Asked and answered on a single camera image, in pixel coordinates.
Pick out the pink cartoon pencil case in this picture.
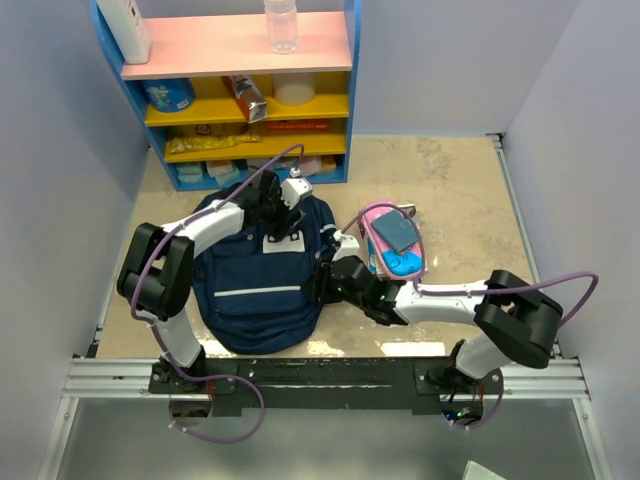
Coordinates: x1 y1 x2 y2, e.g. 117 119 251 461
358 199 426 280

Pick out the teal blue notebook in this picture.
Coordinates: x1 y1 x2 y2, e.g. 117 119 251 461
371 210 418 254

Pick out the navy blue student backpack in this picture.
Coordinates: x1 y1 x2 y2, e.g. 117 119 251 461
192 196 336 355

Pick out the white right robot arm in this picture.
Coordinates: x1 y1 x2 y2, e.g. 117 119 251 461
302 256 563 393

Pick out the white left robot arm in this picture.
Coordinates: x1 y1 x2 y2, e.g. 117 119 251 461
116 171 313 392

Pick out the orange snack bag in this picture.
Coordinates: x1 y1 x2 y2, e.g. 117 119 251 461
222 75 268 124

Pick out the orange flat box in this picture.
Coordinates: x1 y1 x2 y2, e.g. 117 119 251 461
264 119 331 133

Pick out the blue wooden shelf unit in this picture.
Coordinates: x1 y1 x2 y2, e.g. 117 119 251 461
90 1 362 191

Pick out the yellow snack packet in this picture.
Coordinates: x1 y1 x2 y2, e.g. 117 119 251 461
166 133 261 154

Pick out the white round container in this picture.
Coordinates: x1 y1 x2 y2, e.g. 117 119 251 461
272 72 316 106

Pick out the blue round tin can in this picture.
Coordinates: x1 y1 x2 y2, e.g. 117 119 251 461
141 78 195 113

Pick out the clear plastic water bottle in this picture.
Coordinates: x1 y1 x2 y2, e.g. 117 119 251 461
263 0 299 54

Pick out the white rectangular box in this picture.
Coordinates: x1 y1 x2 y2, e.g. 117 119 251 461
97 0 152 65

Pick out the white paper corner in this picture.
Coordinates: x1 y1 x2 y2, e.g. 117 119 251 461
462 460 504 480

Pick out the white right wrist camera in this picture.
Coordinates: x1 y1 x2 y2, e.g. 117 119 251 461
332 230 360 262

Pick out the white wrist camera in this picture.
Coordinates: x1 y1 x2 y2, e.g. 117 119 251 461
281 168 313 210
332 230 360 262

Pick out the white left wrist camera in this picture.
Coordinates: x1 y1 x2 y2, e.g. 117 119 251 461
281 168 313 210

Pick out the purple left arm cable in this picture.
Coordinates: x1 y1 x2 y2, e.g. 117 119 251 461
130 143 306 443

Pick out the aluminium frame rail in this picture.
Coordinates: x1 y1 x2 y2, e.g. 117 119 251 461
61 357 166 399

